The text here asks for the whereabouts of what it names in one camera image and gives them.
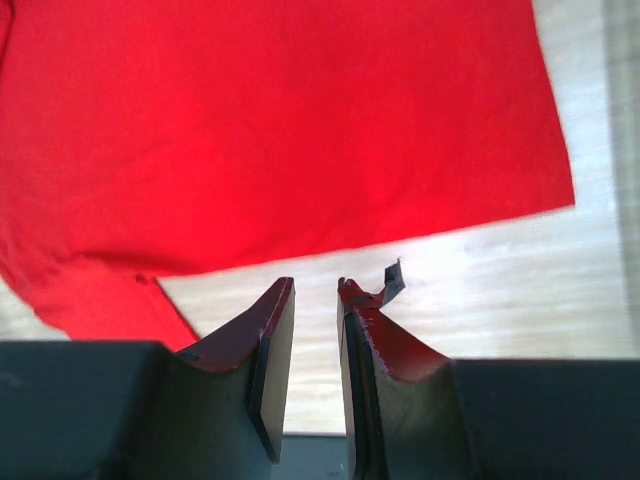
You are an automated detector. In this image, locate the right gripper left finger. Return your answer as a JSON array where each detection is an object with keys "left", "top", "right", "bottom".
[{"left": 178, "top": 277, "right": 295, "bottom": 463}]

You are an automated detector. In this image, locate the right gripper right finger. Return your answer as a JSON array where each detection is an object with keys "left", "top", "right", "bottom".
[{"left": 337, "top": 263, "right": 453, "bottom": 479}]

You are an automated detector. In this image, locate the red t shirt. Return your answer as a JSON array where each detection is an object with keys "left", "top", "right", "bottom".
[{"left": 1, "top": 1, "right": 574, "bottom": 349}]

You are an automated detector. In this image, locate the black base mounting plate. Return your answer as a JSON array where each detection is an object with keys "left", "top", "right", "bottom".
[{"left": 270, "top": 434, "right": 349, "bottom": 480}]

